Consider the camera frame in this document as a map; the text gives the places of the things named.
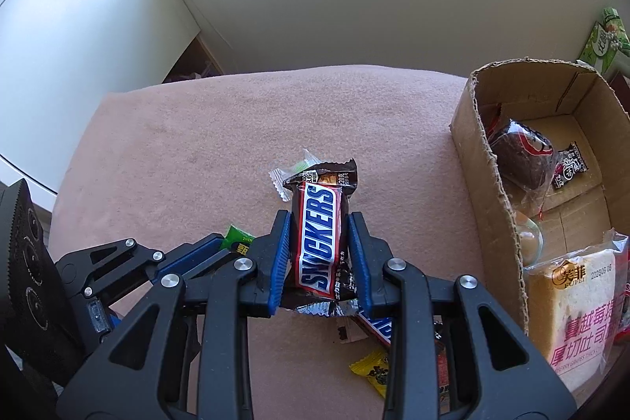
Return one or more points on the red snack packet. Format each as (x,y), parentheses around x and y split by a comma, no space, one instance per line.
(443,371)

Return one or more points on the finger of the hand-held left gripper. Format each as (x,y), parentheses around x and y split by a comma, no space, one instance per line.
(128,262)

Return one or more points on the cardboard box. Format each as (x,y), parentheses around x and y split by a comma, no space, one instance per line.
(536,90)

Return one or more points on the white cabinet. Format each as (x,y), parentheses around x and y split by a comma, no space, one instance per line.
(74,31)

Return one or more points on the sliced bread packet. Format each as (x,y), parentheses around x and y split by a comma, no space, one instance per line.
(576,316)

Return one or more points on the round jelly cup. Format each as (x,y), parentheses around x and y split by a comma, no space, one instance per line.
(529,238)

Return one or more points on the small dark snack packet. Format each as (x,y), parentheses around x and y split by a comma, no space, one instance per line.
(571,165)

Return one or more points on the yellow candy packet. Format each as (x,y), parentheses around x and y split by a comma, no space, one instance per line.
(369,368)

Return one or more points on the bright green candy packet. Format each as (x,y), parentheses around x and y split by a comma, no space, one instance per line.
(238,239)

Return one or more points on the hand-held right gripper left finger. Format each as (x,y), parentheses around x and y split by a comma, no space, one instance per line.
(280,248)

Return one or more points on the pink blanket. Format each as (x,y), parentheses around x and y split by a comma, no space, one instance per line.
(197,154)

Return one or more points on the red dark cake packet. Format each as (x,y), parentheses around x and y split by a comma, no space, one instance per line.
(519,154)

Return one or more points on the green paper bag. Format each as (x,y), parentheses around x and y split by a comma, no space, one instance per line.
(608,41)

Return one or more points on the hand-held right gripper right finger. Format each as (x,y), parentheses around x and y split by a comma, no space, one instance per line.
(359,262)

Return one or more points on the green white candy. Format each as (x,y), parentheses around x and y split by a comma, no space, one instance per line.
(298,166)

